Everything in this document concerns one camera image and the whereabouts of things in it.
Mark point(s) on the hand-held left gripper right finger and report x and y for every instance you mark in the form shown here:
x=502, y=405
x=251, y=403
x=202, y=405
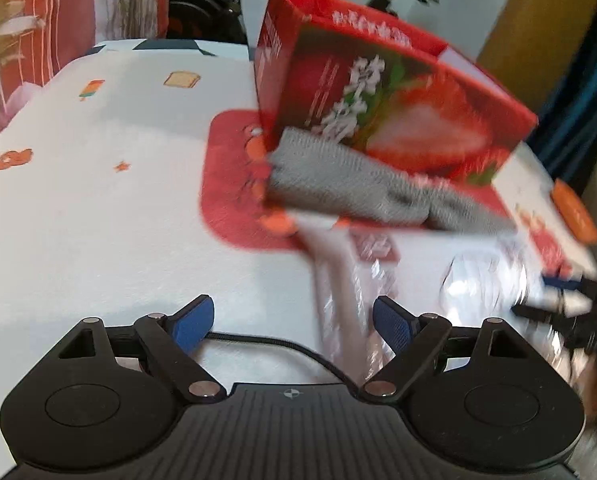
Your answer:
x=394, y=324

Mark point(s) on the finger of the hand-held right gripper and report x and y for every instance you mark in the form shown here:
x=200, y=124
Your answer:
x=543, y=312
x=570, y=282

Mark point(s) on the printed wall cloth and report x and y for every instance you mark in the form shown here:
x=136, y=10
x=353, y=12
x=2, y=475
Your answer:
x=28, y=35

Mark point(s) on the dark cloth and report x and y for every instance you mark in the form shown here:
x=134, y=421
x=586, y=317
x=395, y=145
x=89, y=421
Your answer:
x=578, y=100

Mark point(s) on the wooden wardrobe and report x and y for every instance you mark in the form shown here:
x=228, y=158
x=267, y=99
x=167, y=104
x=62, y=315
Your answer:
x=538, y=20

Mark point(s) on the printed white blanket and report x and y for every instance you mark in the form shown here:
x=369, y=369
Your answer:
x=103, y=210

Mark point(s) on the red strawberry print box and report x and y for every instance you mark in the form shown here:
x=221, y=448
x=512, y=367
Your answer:
x=328, y=85

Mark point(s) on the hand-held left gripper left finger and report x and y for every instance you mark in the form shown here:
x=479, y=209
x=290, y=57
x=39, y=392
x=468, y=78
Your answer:
x=194, y=324

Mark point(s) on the clear tissue pack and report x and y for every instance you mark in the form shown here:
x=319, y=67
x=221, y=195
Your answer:
x=478, y=270

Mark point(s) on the grey knit towel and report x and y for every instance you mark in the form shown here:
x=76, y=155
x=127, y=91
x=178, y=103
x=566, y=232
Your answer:
x=338, y=180

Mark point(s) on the black exercise bike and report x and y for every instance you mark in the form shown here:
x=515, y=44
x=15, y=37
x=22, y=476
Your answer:
x=203, y=0

